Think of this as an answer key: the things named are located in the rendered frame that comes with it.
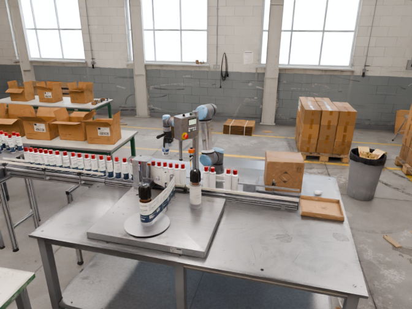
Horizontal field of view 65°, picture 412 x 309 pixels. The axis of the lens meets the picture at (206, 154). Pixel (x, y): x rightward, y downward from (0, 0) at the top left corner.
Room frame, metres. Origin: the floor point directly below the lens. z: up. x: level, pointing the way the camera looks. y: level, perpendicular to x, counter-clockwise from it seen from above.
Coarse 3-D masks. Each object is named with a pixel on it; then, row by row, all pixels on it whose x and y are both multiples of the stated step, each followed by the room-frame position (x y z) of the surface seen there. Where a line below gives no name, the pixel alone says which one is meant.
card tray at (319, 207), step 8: (304, 200) 2.29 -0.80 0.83; (312, 200) 2.30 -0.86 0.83; (320, 200) 2.29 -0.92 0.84; (328, 200) 2.27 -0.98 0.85; (336, 200) 2.26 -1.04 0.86; (304, 208) 2.17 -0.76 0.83; (312, 208) 2.17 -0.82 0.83; (320, 208) 2.17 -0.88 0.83; (328, 208) 2.17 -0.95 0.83; (336, 208) 2.17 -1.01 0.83; (312, 216) 2.06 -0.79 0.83; (320, 216) 2.04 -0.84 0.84; (328, 216) 2.03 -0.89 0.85; (336, 216) 2.02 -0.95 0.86; (344, 216) 2.00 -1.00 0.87
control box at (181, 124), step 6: (186, 114) 2.56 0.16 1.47; (174, 120) 2.49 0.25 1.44; (180, 120) 2.43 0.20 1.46; (186, 120) 2.46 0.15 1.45; (174, 126) 2.50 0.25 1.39; (180, 126) 2.43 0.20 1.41; (186, 126) 2.46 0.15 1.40; (192, 126) 2.50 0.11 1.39; (174, 132) 2.50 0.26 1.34; (180, 132) 2.44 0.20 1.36; (186, 132) 2.46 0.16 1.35; (192, 132) 2.50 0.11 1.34; (174, 138) 2.50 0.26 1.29; (180, 138) 2.44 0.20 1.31; (192, 138) 2.51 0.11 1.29
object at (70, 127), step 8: (56, 112) 4.01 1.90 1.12; (64, 112) 4.15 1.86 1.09; (80, 112) 4.29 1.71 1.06; (88, 112) 4.28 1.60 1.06; (56, 120) 3.95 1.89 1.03; (64, 120) 4.09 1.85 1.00; (72, 120) 4.20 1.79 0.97; (80, 120) 4.18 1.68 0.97; (88, 120) 4.05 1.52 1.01; (64, 128) 3.93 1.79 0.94; (72, 128) 3.91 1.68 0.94; (80, 128) 3.89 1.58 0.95; (64, 136) 3.93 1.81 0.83; (72, 136) 3.91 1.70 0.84; (80, 136) 3.90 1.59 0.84
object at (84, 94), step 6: (72, 84) 6.33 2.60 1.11; (78, 84) 6.44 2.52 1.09; (84, 84) 6.42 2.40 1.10; (90, 84) 6.23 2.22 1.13; (66, 90) 6.05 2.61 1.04; (72, 90) 6.06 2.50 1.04; (78, 90) 6.43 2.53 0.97; (84, 90) 6.40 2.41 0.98; (90, 90) 6.27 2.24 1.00; (72, 96) 6.16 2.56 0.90; (78, 96) 6.12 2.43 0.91; (84, 96) 6.10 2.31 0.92; (90, 96) 6.24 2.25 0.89; (72, 102) 6.17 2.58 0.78; (78, 102) 6.13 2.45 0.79; (84, 102) 6.10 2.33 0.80
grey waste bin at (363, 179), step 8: (352, 160) 3.94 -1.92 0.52; (352, 168) 3.92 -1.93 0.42; (360, 168) 3.81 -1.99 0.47; (368, 168) 3.76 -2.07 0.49; (376, 168) 3.75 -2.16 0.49; (352, 176) 3.91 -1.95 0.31; (360, 176) 3.81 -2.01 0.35; (368, 176) 3.76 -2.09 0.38; (376, 176) 3.77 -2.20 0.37; (352, 184) 3.89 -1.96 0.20; (360, 184) 3.80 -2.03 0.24; (368, 184) 3.77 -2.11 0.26; (376, 184) 3.81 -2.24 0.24; (352, 192) 3.88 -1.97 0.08; (360, 192) 3.80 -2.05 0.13; (368, 192) 3.78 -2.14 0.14
